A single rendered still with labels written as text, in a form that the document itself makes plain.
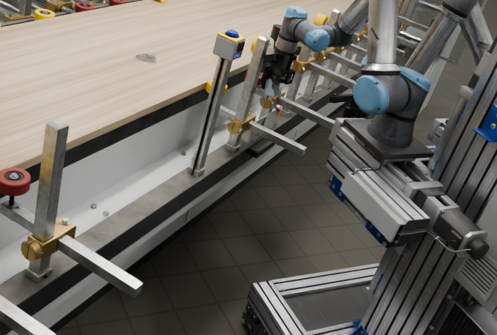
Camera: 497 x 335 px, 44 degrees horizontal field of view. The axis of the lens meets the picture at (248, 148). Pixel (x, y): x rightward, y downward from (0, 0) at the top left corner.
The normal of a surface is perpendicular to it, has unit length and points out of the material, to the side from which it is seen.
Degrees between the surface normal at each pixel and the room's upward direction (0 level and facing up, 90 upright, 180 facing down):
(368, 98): 97
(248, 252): 0
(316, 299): 0
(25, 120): 0
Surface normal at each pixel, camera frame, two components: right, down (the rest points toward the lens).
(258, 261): 0.26, -0.84
